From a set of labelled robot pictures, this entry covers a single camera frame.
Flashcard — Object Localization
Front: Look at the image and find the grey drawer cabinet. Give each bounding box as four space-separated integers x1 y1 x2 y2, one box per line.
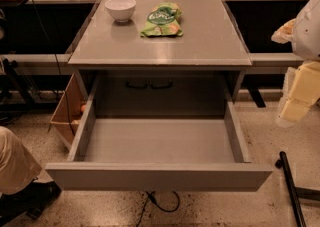
67 0 253 105

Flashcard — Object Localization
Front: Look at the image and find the beige trouser leg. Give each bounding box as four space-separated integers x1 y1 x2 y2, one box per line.
0 127 42 195

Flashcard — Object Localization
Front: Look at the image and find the black shoe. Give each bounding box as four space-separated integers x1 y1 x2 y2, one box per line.
0 181 61 227

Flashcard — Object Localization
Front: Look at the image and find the black metal stand bar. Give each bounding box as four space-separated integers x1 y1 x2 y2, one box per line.
275 151 320 227

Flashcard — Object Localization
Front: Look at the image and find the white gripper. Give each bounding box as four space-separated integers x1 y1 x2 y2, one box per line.
271 19 320 127

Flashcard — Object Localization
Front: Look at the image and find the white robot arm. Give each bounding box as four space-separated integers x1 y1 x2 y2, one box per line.
271 0 320 127

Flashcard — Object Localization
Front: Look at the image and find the green chip bag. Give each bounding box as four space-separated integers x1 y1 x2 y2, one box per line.
140 2 183 37

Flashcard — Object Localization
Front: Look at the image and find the grey top drawer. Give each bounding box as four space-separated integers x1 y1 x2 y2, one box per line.
45 74 273 193

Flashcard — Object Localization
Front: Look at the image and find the white ceramic bowl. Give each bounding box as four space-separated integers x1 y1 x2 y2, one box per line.
105 0 136 22

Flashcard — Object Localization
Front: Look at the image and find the cardboard box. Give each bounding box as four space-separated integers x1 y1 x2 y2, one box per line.
50 75 86 149

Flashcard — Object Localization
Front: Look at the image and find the black floor cable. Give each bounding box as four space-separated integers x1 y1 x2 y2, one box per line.
135 190 181 227

